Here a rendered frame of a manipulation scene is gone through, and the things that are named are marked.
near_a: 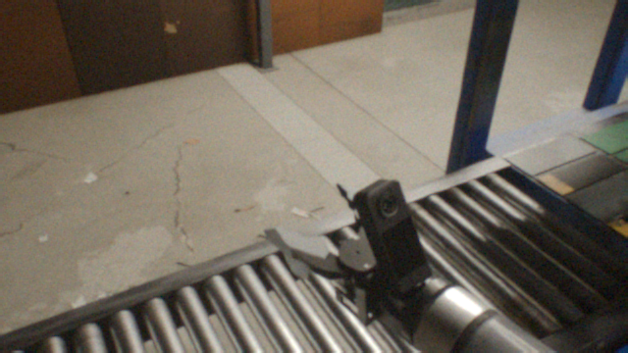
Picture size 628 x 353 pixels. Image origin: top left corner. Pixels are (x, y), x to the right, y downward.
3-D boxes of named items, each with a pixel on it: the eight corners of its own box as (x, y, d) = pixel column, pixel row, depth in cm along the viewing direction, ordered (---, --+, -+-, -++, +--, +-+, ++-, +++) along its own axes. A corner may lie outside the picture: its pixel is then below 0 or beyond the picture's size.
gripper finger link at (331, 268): (287, 269, 60) (363, 289, 57) (285, 259, 59) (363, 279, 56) (304, 238, 63) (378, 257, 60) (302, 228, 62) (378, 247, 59)
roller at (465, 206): (592, 329, 112) (599, 313, 109) (438, 202, 145) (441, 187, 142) (608, 320, 114) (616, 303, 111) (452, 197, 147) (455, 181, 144)
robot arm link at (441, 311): (446, 342, 48) (504, 290, 52) (407, 311, 51) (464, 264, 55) (442, 388, 53) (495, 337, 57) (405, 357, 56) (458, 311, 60)
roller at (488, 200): (613, 318, 114) (621, 301, 111) (457, 195, 147) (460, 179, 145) (629, 308, 116) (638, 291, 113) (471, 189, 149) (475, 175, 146)
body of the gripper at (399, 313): (329, 297, 64) (407, 366, 57) (323, 246, 59) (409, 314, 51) (376, 262, 68) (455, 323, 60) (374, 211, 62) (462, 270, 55)
